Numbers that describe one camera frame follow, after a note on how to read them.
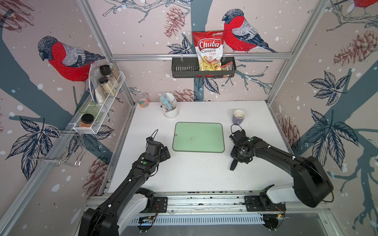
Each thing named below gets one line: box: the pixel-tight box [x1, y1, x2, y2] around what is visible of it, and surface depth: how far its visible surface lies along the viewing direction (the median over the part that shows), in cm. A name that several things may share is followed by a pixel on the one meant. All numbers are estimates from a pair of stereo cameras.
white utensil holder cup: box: [163, 92, 179, 119], surface depth 108 cm
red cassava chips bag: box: [191, 30, 225, 72], surface depth 83 cm
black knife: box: [229, 158, 238, 171], surface depth 85 cm
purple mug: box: [232, 109, 246, 125], surface depth 103 cm
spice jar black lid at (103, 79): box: [98, 76, 109, 84], surface depth 77 cm
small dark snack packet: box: [220, 56, 237, 71], surface depth 94 cm
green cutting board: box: [172, 121, 225, 153], surface depth 100 cm
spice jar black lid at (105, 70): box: [99, 64, 112, 76], surface depth 81 cm
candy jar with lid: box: [136, 91, 150, 109], surface depth 120 cm
